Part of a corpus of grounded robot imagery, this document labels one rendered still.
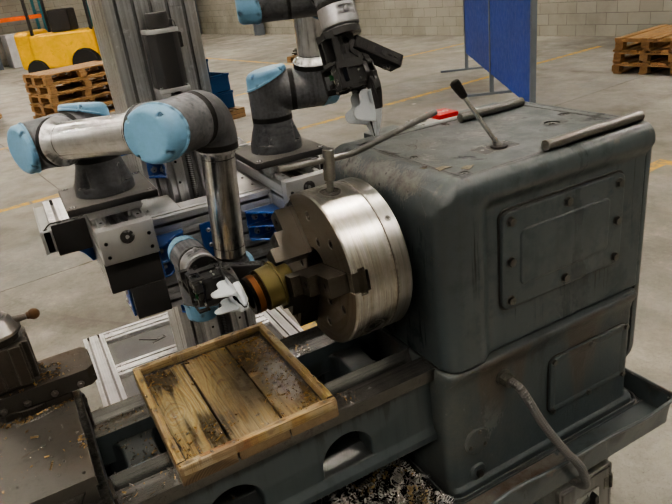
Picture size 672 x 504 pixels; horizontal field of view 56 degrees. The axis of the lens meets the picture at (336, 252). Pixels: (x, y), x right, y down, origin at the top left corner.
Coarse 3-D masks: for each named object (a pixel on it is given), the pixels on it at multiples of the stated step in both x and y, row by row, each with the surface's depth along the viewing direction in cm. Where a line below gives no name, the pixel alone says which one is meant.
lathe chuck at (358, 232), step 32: (320, 192) 119; (352, 192) 119; (320, 224) 117; (352, 224) 113; (320, 256) 130; (352, 256) 111; (384, 256) 114; (384, 288) 115; (320, 320) 132; (352, 320) 117; (384, 320) 121
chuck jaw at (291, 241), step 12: (288, 204) 129; (276, 216) 125; (288, 216) 125; (276, 228) 127; (288, 228) 124; (300, 228) 125; (276, 240) 123; (288, 240) 123; (300, 240) 124; (276, 252) 122; (288, 252) 123; (300, 252) 123; (312, 252) 127; (276, 264) 122
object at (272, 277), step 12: (264, 264) 122; (252, 276) 118; (264, 276) 117; (276, 276) 118; (252, 288) 116; (264, 288) 117; (276, 288) 117; (252, 300) 122; (264, 300) 117; (276, 300) 118; (288, 300) 119
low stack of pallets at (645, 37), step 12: (624, 36) 795; (636, 36) 783; (648, 36) 772; (660, 36) 761; (624, 48) 792; (636, 48) 793; (648, 48) 764; (660, 48) 769; (624, 60) 802; (636, 60) 797; (648, 60) 772; (660, 60) 775; (648, 72) 777
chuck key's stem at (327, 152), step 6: (324, 150) 115; (330, 150) 114; (324, 156) 115; (330, 156) 115; (330, 162) 115; (324, 168) 116; (330, 168) 116; (324, 174) 117; (330, 174) 117; (330, 180) 117; (330, 186) 118; (330, 192) 119
